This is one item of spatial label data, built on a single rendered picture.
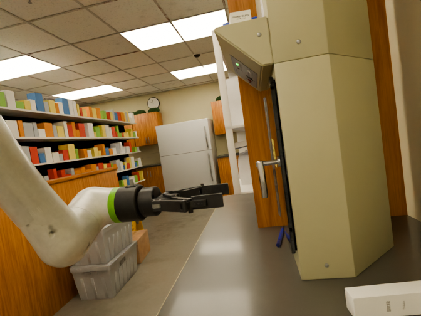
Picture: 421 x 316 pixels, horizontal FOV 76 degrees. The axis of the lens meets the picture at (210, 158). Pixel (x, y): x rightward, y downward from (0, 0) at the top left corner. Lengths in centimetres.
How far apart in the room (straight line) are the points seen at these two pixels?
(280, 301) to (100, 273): 232
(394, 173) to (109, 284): 241
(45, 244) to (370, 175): 72
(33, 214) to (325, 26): 69
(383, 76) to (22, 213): 105
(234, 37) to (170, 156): 521
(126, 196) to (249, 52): 44
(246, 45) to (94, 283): 257
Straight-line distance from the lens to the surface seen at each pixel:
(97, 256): 276
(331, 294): 63
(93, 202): 73
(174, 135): 572
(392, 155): 106
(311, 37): 63
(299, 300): 61
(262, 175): 64
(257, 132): 96
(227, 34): 63
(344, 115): 64
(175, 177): 577
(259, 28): 63
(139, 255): 341
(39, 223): 64
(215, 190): 73
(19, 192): 63
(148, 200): 67
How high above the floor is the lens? 126
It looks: 3 degrees down
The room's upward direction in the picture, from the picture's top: 8 degrees counter-clockwise
